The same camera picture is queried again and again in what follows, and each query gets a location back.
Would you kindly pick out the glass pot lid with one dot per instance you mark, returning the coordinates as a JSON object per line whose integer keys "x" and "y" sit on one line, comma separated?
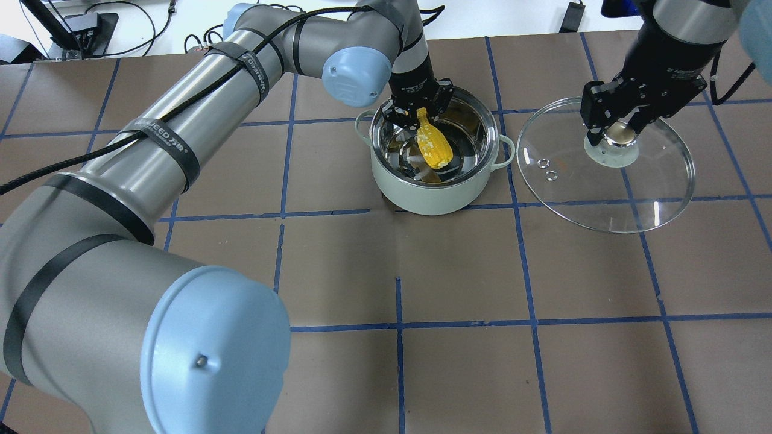
{"x": 627, "y": 183}

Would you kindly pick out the yellow corn cob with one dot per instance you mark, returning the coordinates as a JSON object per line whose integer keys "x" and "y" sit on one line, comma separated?
{"x": 432, "y": 143}

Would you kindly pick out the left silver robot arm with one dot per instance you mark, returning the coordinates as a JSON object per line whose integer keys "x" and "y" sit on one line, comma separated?
{"x": 143, "y": 340}

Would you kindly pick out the black power adapter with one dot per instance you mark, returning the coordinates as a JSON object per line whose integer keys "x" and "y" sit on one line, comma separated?
{"x": 572, "y": 17}

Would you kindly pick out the pale green cooking pot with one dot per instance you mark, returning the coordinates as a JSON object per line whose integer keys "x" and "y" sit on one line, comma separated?
{"x": 404, "y": 177}

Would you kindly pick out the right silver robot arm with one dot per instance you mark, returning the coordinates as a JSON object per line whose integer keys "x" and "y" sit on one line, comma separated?
{"x": 707, "y": 22}

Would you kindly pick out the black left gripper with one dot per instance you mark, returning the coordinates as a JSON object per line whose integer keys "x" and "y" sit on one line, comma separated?
{"x": 412, "y": 80}

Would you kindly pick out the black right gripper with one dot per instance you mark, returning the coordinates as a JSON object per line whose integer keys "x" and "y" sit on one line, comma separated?
{"x": 663, "y": 69}

